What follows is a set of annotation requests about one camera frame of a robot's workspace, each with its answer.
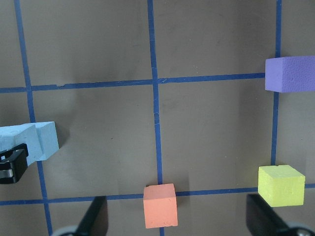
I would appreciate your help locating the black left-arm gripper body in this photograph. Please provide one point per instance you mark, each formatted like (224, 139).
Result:
(13, 164)

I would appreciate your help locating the yellow foam block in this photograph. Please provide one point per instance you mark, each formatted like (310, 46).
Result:
(281, 186)

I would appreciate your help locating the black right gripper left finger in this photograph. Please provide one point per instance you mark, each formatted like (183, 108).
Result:
(95, 221)

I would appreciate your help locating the purple foam block centre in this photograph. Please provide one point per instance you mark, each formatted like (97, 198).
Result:
(290, 74)

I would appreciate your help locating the orange foam block left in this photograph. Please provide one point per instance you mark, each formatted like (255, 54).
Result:
(160, 206)

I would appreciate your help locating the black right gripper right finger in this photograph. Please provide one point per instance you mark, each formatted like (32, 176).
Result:
(261, 220)

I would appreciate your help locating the light blue foam block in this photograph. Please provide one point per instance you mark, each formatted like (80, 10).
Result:
(47, 135)
(12, 136)

